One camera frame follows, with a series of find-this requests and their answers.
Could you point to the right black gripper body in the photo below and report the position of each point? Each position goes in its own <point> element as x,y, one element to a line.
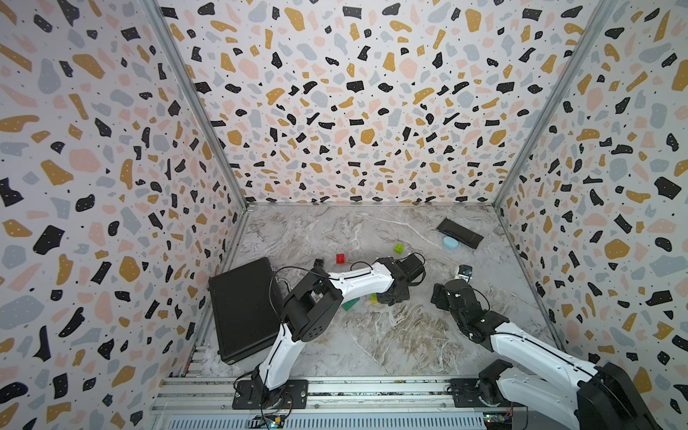
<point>442,302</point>

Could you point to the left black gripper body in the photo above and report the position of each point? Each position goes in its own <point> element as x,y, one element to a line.
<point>404,296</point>

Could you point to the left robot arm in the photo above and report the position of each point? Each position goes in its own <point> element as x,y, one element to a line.
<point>310,306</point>

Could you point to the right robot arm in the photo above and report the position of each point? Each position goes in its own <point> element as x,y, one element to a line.
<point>573,392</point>

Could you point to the dark green long lego brick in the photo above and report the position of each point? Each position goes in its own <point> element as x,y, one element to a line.
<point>349,304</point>

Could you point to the light blue round object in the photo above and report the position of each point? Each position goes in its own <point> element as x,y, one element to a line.
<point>450,243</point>

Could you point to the black flat pouch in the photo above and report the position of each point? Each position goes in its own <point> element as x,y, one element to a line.
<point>459,233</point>

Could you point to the black case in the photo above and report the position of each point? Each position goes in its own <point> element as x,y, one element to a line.
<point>243,310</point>

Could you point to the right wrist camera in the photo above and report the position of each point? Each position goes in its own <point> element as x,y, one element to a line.
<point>464,272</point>

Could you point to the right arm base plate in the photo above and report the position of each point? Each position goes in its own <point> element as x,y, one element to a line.
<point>467,393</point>

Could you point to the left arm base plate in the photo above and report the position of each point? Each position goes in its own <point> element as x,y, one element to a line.
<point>250,395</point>

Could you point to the aluminium front rail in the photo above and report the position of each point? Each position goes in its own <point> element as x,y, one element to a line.
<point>385,402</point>

